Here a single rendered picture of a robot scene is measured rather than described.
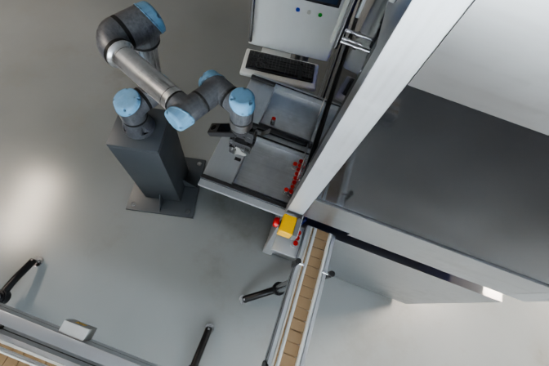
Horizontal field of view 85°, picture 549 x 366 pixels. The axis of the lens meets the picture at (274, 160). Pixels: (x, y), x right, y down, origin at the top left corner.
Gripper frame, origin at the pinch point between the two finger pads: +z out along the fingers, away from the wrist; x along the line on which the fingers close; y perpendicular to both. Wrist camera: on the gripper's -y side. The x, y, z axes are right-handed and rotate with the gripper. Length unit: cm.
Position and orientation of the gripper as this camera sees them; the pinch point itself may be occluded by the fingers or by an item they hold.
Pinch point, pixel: (234, 150)
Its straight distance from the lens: 119.3
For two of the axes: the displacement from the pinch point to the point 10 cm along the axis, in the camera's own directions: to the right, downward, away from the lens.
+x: 3.2, -8.3, 4.6
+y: 9.4, 3.5, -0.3
